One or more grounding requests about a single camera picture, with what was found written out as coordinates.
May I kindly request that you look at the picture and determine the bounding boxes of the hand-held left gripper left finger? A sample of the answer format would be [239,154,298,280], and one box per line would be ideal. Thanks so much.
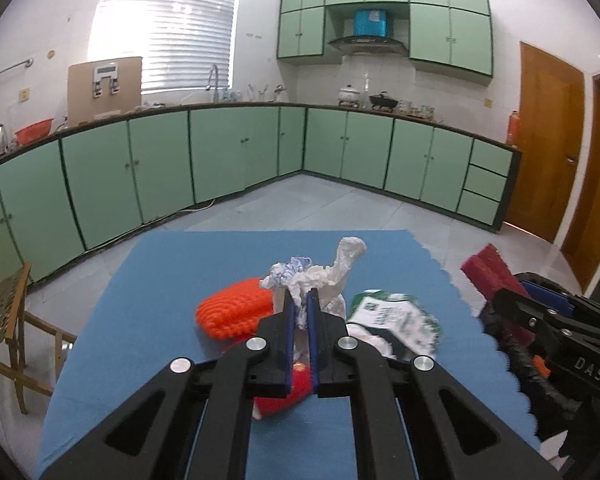
[39,287,297,480]

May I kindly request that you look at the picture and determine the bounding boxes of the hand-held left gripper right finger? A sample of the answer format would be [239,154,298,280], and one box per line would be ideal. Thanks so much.
[306,287,563,480]

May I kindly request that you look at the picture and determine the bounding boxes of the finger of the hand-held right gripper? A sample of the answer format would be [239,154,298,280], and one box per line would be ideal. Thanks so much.
[521,280,600,333]
[491,287,588,356]

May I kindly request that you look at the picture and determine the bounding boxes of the black trash bin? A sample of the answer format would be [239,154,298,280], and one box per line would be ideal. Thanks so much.
[475,271,588,453]

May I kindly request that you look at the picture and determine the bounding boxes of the blue printed paper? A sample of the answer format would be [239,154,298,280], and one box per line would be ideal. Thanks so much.
[270,256,314,286]

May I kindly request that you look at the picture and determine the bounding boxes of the white plastic bag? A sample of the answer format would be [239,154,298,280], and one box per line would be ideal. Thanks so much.
[259,236,367,331]

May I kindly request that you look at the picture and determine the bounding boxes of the dark red scouring sponge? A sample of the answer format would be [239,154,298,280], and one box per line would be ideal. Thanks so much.
[460,243,523,306]

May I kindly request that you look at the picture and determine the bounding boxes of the orange foam net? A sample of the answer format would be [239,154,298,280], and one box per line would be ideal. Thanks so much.
[195,277,276,342]

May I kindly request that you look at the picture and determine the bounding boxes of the flattened printed carton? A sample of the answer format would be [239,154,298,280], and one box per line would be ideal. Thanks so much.
[347,288,441,361]

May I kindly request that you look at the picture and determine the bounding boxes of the blue scalloped mat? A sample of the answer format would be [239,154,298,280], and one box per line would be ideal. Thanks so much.
[35,230,541,480]

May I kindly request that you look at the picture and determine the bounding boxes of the red thermos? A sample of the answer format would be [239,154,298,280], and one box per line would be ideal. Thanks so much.
[506,110,522,147]

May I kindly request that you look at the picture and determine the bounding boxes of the green base cabinets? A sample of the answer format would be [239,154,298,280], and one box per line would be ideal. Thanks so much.
[0,101,522,283]

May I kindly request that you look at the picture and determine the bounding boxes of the black wok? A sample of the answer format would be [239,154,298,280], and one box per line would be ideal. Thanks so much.
[369,91,400,111]

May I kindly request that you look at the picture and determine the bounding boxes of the range hood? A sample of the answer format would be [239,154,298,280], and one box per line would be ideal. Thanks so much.
[328,35,408,57]

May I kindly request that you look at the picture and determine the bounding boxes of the wooden chair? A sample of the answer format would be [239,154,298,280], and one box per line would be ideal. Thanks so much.
[0,262,78,415]

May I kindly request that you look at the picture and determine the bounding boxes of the cardboard box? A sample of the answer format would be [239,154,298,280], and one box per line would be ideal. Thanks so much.
[67,56,143,126]

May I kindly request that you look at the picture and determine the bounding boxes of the orange basin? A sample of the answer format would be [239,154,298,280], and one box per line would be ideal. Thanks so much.
[14,118,55,143]

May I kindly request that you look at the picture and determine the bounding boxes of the white window blind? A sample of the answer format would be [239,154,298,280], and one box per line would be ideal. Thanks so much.
[87,0,242,93]

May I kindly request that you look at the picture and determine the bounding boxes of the metal towel bar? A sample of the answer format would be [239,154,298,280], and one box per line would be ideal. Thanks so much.
[0,58,34,78]

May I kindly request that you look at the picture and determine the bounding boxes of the green wall cabinets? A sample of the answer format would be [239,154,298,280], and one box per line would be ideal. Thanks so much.
[276,0,496,78]

